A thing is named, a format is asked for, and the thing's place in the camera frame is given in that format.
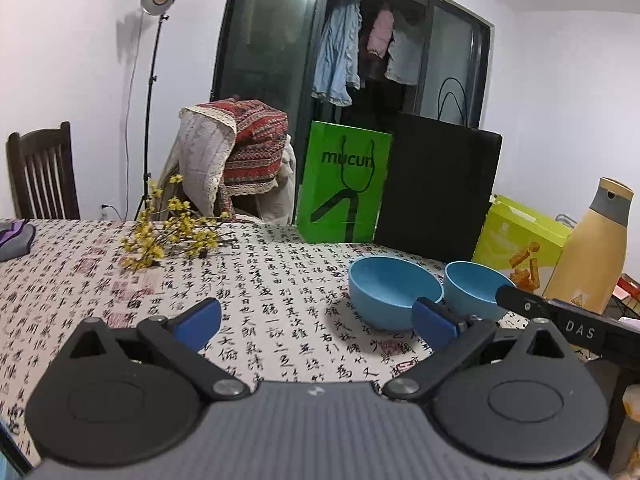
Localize black framed glass door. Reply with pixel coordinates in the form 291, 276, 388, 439
210, 0, 496, 131

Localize purple cloth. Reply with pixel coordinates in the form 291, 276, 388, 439
0, 219, 37, 262

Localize dark wooden chair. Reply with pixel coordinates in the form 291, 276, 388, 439
6, 121, 81, 221

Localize white quilted cloth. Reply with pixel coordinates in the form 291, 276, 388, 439
160, 106, 237, 218

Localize green paper bag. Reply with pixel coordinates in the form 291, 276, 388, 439
296, 120, 393, 245

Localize hanging blue shirt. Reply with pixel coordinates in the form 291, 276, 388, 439
311, 0, 363, 107

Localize red patterned blanket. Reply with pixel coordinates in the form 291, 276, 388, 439
195, 98, 290, 197

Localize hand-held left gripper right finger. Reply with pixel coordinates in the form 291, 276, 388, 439
382, 297, 576, 403

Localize yellow flower branch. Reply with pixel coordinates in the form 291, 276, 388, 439
120, 175, 238, 271

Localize beige cloth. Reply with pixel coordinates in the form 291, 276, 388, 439
235, 145, 299, 226

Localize yellow thermos bottle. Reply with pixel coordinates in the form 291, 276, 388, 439
541, 176, 635, 316

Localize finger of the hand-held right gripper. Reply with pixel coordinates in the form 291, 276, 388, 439
495, 284, 555, 320

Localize blue bowl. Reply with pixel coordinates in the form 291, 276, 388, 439
443, 260, 517, 324
348, 255, 445, 332

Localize yellow-green snack box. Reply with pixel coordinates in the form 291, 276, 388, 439
472, 195, 573, 296

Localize calligraphy printed tablecloth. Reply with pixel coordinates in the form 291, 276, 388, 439
0, 217, 601, 461

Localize hanging white garment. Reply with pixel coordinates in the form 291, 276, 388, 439
385, 30, 426, 86

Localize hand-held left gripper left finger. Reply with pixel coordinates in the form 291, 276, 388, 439
65, 297, 251, 403

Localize black paper bag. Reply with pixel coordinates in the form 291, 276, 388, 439
374, 77, 503, 264

